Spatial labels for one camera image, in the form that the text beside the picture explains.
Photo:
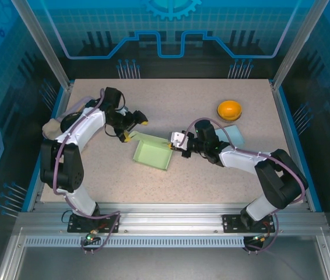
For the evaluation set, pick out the light green paper box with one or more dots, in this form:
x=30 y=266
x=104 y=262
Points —
x=153 y=151

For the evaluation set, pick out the light blue paper box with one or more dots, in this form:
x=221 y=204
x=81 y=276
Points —
x=232 y=135

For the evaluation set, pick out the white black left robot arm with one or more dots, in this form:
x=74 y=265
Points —
x=89 y=125

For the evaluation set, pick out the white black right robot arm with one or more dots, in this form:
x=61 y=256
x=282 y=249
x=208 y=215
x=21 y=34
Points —
x=240 y=159

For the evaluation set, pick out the lavender plastic tray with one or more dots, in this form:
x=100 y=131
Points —
x=79 y=103

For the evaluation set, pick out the orange bowl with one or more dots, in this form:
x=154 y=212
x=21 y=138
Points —
x=229 y=108

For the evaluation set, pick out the black round plate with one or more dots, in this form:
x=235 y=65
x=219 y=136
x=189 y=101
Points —
x=67 y=119

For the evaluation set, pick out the beige folded cloth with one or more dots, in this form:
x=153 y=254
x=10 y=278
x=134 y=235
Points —
x=51 y=129

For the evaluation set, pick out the blue table side panel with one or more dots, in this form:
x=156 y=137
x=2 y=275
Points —
x=296 y=137
x=36 y=175

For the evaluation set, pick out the small LED connector board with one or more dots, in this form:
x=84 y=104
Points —
x=261 y=238
x=90 y=237

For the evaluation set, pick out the aluminium mounting rail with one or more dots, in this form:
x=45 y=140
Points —
x=168 y=216

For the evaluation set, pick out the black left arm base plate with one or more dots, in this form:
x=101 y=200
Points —
x=109 y=218

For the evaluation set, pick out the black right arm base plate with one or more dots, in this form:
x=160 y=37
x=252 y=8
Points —
x=232 y=223

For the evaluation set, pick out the aluminium frame post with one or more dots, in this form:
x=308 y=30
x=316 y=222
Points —
x=42 y=43
x=296 y=43

